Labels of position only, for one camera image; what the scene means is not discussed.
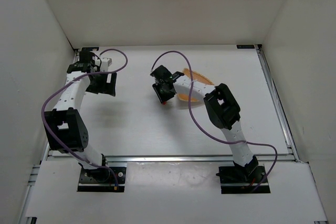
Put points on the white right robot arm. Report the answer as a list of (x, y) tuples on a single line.
[(221, 106)]

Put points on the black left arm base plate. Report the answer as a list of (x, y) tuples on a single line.
[(102, 180)]

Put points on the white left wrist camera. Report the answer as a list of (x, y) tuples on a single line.
[(103, 64)]

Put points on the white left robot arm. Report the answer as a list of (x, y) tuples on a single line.
[(66, 130)]

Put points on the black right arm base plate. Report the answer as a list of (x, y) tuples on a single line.
[(234, 183)]

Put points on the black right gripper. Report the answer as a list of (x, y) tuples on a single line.
[(161, 92)]

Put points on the aluminium table edge rail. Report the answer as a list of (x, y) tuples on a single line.
[(61, 100)]

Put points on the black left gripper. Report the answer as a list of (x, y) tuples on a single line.
[(104, 84)]

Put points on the woven fan-shaped fruit basket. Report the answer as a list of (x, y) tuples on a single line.
[(192, 86)]

